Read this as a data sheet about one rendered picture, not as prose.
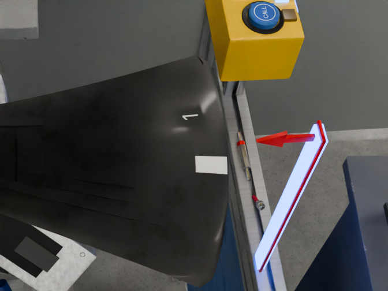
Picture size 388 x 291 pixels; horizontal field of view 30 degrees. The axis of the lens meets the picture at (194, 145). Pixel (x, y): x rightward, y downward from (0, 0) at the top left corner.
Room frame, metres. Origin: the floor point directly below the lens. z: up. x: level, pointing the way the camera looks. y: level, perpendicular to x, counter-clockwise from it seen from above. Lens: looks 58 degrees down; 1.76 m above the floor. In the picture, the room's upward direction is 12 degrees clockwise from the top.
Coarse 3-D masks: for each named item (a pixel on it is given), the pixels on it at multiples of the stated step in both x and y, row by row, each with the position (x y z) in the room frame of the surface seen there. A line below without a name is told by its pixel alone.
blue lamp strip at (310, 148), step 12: (312, 132) 0.41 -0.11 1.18; (312, 144) 0.40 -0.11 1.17; (300, 156) 0.41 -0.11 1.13; (312, 156) 0.40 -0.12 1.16; (300, 168) 0.41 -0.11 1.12; (300, 180) 0.40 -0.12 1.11; (288, 192) 0.41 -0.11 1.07; (288, 204) 0.40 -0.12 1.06; (276, 216) 0.41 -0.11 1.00; (276, 228) 0.40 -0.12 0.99; (264, 240) 0.41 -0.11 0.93; (264, 252) 0.40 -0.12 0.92
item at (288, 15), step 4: (284, 12) 0.66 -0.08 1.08; (288, 12) 0.66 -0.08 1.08; (292, 12) 0.66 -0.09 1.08; (284, 16) 0.65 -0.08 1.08; (288, 16) 0.66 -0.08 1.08; (292, 16) 0.66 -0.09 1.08; (296, 16) 0.66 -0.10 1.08; (284, 20) 0.65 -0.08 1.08; (288, 20) 0.65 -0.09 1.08; (292, 20) 0.65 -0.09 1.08; (296, 20) 0.65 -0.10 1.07
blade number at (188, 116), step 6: (180, 108) 0.41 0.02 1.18; (186, 108) 0.41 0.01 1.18; (192, 108) 0.41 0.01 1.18; (198, 108) 0.41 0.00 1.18; (180, 114) 0.40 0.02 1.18; (186, 114) 0.40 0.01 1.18; (192, 114) 0.40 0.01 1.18; (198, 114) 0.41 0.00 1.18; (180, 120) 0.40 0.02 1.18; (186, 120) 0.40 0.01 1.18; (192, 120) 0.40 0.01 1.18; (198, 120) 0.40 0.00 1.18; (180, 126) 0.39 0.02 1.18; (186, 126) 0.39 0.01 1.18
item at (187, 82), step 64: (192, 64) 0.46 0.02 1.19; (0, 128) 0.34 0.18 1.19; (64, 128) 0.36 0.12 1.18; (128, 128) 0.37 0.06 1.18; (192, 128) 0.39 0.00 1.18; (0, 192) 0.28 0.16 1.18; (64, 192) 0.29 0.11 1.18; (128, 192) 0.31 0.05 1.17; (192, 192) 0.33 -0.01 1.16; (128, 256) 0.26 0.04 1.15; (192, 256) 0.28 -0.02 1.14
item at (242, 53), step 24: (216, 0) 0.69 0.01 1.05; (240, 0) 0.67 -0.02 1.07; (264, 0) 0.68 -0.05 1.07; (216, 24) 0.67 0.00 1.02; (240, 24) 0.63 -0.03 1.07; (288, 24) 0.65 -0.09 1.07; (216, 48) 0.64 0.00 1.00; (240, 48) 0.61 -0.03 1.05; (264, 48) 0.62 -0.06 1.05; (288, 48) 0.63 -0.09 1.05; (240, 72) 0.61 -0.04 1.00; (264, 72) 0.62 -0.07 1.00; (288, 72) 0.63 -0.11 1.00
